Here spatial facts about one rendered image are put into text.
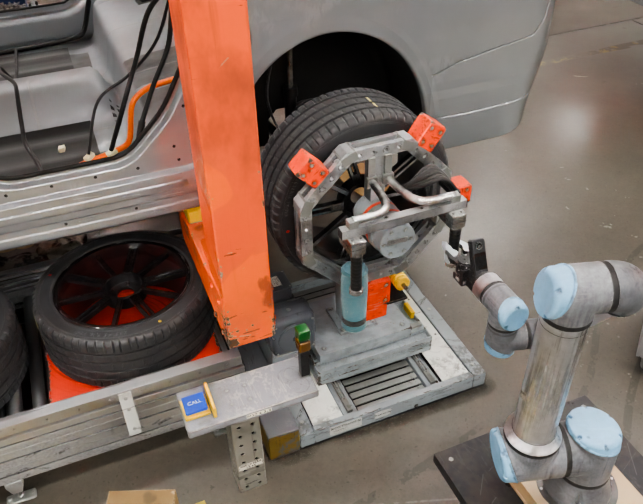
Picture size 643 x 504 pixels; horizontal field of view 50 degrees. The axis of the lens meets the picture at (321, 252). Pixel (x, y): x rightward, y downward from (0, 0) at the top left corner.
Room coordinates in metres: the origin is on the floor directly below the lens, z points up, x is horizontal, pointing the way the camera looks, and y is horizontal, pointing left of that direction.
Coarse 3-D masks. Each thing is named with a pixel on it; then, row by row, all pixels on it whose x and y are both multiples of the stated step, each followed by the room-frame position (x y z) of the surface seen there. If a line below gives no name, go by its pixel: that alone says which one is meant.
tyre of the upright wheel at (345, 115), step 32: (320, 96) 2.10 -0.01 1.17; (352, 96) 2.07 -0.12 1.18; (384, 96) 2.13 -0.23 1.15; (288, 128) 2.01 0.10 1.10; (320, 128) 1.92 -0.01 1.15; (352, 128) 1.91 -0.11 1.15; (384, 128) 1.95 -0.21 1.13; (288, 160) 1.88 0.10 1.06; (320, 160) 1.87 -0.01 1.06; (288, 192) 1.83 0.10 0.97; (288, 224) 1.83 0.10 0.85; (288, 256) 1.83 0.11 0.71
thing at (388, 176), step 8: (384, 160) 1.86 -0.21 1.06; (384, 168) 1.86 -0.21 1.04; (384, 176) 1.85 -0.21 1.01; (392, 176) 1.86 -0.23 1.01; (384, 184) 1.85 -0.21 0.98; (392, 184) 1.81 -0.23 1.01; (400, 184) 1.80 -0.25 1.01; (400, 192) 1.77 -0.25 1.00; (408, 192) 1.75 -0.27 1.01; (448, 192) 1.75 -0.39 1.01; (456, 192) 1.76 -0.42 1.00; (408, 200) 1.74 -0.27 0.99; (416, 200) 1.72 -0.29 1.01; (424, 200) 1.71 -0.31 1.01; (432, 200) 1.71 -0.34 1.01; (440, 200) 1.72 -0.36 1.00; (448, 200) 1.73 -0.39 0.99; (456, 200) 1.74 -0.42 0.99
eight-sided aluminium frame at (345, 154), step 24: (360, 144) 1.88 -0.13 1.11; (384, 144) 1.86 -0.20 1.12; (408, 144) 1.89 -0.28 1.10; (336, 168) 1.80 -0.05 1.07; (312, 192) 1.77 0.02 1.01; (432, 192) 1.98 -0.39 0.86; (312, 240) 1.77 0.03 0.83; (312, 264) 1.76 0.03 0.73; (336, 264) 1.86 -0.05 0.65; (384, 264) 1.91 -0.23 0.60; (408, 264) 1.90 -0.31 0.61
